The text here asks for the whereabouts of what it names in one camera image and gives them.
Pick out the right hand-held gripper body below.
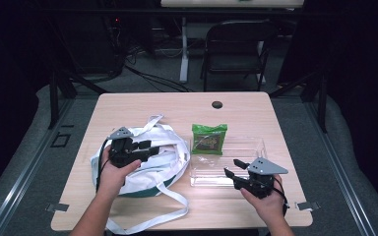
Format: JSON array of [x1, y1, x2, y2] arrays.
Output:
[[233, 156, 289, 201]]

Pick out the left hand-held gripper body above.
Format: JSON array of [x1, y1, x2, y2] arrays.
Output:
[[107, 126, 153, 169]]

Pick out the clear plastic container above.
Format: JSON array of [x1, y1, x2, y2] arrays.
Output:
[[189, 135, 268, 188]]

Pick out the white tote bag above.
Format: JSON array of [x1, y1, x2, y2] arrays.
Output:
[[90, 113, 191, 236]]

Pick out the green snack packet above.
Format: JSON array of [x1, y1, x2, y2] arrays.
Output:
[[190, 123, 229, 156]]

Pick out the person's right hand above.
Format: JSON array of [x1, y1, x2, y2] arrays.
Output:
[[239, 174, 288, 220]]

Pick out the person's left hand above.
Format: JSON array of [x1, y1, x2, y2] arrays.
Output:
[[96, 147, 143, 199]]

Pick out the black metal stand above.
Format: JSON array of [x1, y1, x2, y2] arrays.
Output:
[[269, 69, 329, 134], [46, 69, 110, 130]]

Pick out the white table leg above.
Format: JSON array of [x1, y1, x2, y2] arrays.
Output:
[[179, 16, 190, 84]]

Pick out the dark equipment with red light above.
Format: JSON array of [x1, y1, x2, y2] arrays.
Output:
[[101, 13, 127, 78]]

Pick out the black folding chair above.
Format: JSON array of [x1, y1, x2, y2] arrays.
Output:
[[200, 20, 281, 92]]

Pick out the light wooden background table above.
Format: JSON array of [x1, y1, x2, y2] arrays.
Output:
[[159, 0, 306, 9]]

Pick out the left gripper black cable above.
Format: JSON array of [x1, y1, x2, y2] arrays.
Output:
[[94, 139, 111, 194]]

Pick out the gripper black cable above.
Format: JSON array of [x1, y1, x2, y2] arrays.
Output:
[[271, 176, 291, 212], [94, 139, 111, 194]]

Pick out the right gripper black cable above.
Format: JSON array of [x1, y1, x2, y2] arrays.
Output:
[[271, 176, 291, 212]]

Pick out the grey metal table bracket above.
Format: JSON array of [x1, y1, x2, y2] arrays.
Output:
[[45, 203, 70, 212], [295, 201, 321, 211]]

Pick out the black floor cables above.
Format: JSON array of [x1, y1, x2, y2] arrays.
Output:
[[123, 63, 195, 93]]

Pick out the aluminium floor rail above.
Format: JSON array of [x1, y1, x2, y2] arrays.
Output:
[[0, 97, 77, 236], [302, 97, 378, 236]]

